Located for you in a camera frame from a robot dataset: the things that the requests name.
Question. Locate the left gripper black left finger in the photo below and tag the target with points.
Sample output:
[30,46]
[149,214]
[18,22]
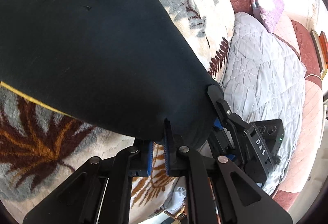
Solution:
[99,191]

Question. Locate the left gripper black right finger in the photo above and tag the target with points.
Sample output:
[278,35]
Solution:
[217,190]

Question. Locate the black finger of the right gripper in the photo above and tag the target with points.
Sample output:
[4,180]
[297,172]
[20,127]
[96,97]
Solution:
[228,119]
[220,144]

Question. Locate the black pants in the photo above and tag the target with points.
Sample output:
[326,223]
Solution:
[118,64]

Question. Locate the grey quilted blanket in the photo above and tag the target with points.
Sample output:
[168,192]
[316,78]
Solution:
[265,80]

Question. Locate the leaf-patterned plush blanket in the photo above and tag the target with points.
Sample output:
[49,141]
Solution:
[41,146]

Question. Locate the pink quilted bed sheet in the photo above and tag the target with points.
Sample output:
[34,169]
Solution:
[295,28]

